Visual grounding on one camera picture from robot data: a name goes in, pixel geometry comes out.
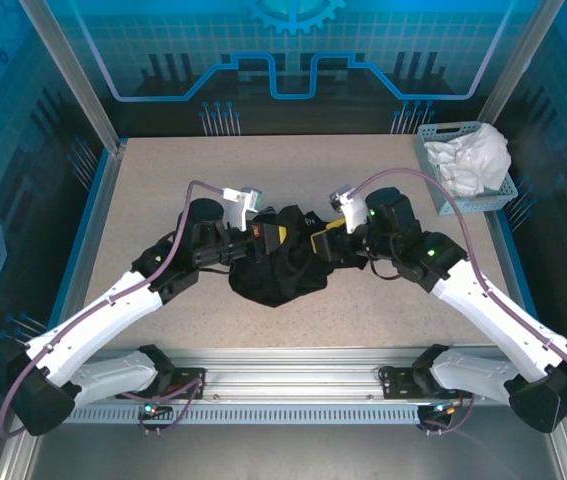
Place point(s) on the black t-shirt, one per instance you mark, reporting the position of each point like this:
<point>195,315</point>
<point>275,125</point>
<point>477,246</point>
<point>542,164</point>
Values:
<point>278,280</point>

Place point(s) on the blue perforated plastic basket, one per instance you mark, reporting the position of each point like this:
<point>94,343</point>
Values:
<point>468,206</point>

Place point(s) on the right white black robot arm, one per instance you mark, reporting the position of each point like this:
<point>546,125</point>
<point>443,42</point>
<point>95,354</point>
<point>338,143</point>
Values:
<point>493,310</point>

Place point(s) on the white crumpled t-shirt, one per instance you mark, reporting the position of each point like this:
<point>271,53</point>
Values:
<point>478,160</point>

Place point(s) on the aluminium mounting beam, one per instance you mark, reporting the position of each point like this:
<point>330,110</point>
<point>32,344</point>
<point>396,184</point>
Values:
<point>288,372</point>

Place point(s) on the metal front tray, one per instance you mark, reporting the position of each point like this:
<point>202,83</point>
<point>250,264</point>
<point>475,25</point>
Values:
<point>288,455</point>

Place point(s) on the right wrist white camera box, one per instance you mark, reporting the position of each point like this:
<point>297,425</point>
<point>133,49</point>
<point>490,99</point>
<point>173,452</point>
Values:
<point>353,212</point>

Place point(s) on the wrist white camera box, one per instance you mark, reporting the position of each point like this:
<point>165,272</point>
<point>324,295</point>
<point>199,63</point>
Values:
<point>240,205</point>
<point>353,212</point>

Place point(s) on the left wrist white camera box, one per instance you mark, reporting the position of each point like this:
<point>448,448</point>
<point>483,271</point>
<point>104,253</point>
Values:
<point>240,205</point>

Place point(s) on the right aluminium side rail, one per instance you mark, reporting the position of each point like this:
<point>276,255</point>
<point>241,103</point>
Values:
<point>505,240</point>

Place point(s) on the aluminium side rail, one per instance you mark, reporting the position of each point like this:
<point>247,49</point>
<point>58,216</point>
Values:
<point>505,240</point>
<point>94,240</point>

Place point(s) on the left aluminium side rail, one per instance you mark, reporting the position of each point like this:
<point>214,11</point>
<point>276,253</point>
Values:
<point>94,240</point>

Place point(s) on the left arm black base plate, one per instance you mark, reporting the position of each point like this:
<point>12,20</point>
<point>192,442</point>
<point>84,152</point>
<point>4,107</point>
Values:
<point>183,377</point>

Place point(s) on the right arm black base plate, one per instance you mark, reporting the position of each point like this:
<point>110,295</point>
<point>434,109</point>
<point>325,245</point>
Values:
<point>395,385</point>

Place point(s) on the right aluminium frame post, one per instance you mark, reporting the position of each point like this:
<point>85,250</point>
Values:
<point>513,75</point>

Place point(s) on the aluminium frame post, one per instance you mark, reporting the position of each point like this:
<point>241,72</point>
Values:
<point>513,75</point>
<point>73,75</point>

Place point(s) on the left aluminium frame post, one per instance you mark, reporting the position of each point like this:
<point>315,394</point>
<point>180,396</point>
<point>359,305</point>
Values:
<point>73,75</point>

